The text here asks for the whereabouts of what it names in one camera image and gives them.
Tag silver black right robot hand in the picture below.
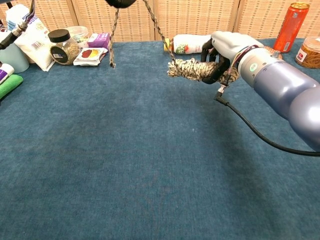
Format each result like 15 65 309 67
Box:
201 30 265 85

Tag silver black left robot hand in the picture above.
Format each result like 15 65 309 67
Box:
104 0 138 9

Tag beige brown braided rope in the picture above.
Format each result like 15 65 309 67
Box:
108 0 241 83

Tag white plastic bottle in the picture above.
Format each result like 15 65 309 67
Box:
163 34 213 55

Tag orange can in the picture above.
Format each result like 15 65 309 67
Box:
272 2 311 54

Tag woven bamboo folding screen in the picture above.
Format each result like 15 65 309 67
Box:
0 0 320 43

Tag small purple box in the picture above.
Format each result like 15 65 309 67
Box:
87 32 112 52

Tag round woven rattan coaster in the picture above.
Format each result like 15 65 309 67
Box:
263 45 283 61

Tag clear round plastic tub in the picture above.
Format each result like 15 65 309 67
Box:
66 25 89 50

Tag white snack packet red print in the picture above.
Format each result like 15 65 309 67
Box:
73 47 109 67

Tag glass jar black lid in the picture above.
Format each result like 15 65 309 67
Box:
47 28 81 66

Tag clear jar of rubber bands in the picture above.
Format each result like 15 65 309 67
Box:
295 36 320 70

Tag white printed plastic bag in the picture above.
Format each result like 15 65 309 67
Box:
5 3 56 72

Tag pale teal cup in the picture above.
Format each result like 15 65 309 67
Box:
0 32 30 74

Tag purple white toothpaste tube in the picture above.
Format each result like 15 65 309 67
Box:
0 63 15 85

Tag green folded cloth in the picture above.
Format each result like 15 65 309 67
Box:
0 74 24 101

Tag blue table cloth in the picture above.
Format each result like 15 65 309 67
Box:
0 38 320 240

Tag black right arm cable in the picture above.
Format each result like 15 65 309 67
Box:
214 84 320 157

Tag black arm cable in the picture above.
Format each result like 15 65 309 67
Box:
214 84 320 157
0 0 36 50

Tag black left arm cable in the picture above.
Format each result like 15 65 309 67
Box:
0 0 36 50

